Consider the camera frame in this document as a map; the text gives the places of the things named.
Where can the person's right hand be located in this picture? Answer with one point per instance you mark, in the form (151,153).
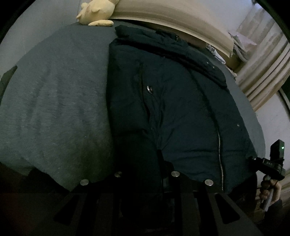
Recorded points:
(267,186)

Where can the beige pleated curtain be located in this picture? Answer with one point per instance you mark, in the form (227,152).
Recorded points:
(268,66)

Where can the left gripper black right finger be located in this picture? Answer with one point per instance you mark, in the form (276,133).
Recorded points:
(197,208)

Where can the grey bed blanket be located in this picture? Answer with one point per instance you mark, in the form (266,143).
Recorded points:
(54,114)

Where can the white cloth on bed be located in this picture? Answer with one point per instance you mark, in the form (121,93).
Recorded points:
(214,52)

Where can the beige upholstered headboard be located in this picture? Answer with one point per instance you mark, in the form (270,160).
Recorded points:
(189,17)

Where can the pile of clothes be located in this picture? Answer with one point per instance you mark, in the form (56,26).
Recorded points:
(243,46)

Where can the yellow plush toy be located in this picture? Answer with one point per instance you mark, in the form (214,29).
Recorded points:
(97,13)

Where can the dark navy padded jacket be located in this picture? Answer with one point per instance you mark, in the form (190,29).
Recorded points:
(168,102)

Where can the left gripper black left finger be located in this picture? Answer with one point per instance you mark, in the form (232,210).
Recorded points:
(90,209)

